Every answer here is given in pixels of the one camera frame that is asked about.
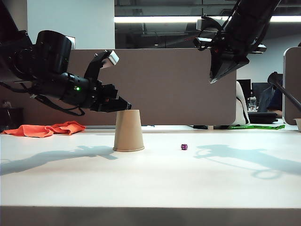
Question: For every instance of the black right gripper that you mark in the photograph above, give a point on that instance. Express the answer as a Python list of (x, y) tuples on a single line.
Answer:
[(237, 42)]

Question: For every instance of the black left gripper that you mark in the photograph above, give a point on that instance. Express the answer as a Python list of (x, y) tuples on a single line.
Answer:
[(103, 93)]

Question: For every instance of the purple die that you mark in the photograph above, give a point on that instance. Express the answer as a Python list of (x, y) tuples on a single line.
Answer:
[(184, 147)]

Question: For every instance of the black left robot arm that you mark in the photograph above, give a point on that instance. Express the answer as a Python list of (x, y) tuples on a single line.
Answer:
[(47, 61)]

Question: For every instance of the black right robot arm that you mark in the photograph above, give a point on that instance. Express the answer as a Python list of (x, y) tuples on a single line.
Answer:
[(254, 11)]

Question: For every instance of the brown paper cup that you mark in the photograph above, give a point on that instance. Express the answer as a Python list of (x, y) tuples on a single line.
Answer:
[(128, 131)]

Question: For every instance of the black computer monitor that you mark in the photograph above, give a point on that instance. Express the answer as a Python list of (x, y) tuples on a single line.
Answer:
[(245, 88)]

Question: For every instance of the clear water bottle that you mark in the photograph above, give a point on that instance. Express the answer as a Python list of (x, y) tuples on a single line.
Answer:
[(252, 103)]

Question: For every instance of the person in dark shirt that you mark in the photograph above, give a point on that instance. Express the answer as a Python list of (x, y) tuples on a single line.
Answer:
[(268, 103)]

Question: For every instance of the white partition foot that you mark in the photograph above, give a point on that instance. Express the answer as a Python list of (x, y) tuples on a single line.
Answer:
[(210, 127)]

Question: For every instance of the green tape strip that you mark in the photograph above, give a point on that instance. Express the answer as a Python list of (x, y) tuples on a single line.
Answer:
[(258, 126)]

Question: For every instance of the narrow brown partition panel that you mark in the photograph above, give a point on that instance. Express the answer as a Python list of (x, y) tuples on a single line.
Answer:
[(292, 87)]

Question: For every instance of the orange cloth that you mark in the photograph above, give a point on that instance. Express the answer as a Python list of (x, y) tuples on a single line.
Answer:
[(40, 129)]

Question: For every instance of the long ceiling light strip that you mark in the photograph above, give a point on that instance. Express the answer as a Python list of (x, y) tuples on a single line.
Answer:
[(152, 19)]

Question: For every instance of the beige paper bowl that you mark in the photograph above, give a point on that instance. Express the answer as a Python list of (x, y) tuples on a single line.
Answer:
[(298, 124)]

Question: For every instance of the dark box with clutter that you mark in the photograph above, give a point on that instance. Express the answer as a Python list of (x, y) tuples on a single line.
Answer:
[(11, 117)]

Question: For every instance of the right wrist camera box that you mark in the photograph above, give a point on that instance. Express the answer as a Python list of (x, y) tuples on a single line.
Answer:
[(208, 24)]

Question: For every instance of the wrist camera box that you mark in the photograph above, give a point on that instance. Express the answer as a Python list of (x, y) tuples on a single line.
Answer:
[(208, 24), (107, 60)]

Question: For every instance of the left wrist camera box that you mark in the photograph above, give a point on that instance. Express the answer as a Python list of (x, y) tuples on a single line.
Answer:
[(107, 60)]

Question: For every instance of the silver wall outlet plate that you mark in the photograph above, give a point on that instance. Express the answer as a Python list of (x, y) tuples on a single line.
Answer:
[(73, 42)]

